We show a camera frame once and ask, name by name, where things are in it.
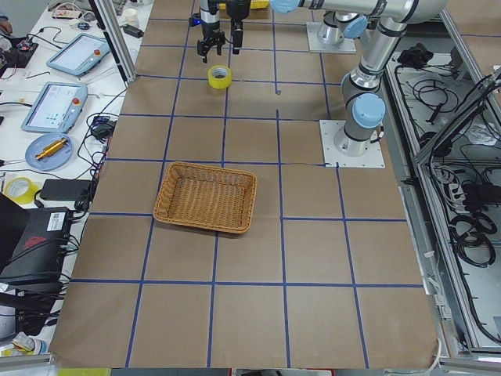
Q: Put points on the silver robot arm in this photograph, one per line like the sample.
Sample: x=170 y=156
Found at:
x=365 y=109
x=352 y=25

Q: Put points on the spare yellow tape roll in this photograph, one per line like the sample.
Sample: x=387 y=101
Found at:
x=21 y=190

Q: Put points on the far teach pendant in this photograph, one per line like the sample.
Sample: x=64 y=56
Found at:
x=80 y=55

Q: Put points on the teach pendant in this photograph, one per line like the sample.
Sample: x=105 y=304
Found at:
x=56 y=108
x=80 y=55

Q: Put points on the brown wicker basket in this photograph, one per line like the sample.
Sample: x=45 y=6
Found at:
x=205 y=197

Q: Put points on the near teach pendant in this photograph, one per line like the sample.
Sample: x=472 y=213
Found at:
x=56 y=108

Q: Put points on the brass cylinder tool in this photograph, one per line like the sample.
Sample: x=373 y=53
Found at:
x=52 y=149

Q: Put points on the blue plate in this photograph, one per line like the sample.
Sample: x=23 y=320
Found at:
x=55 y=161

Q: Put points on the black power adapter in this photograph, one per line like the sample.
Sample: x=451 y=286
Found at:
x=64 y=189

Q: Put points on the black computer box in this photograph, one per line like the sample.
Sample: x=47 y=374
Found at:
x=31 y=244

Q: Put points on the aluminium frame post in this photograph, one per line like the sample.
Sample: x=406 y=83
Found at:
x=107 y=21

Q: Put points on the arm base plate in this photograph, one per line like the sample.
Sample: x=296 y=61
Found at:
x=326 y=39
x=339 y=151

